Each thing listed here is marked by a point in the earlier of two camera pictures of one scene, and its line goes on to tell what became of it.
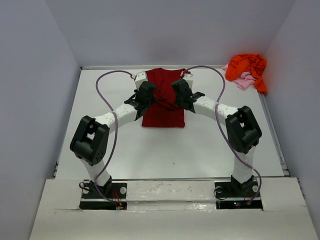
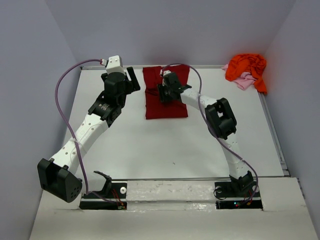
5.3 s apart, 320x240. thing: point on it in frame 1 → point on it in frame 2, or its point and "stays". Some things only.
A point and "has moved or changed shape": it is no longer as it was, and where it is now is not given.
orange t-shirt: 254,64 stays
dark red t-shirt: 164,111 has moved or changed shape
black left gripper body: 152,97 → 128,81
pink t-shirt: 246,80 stays
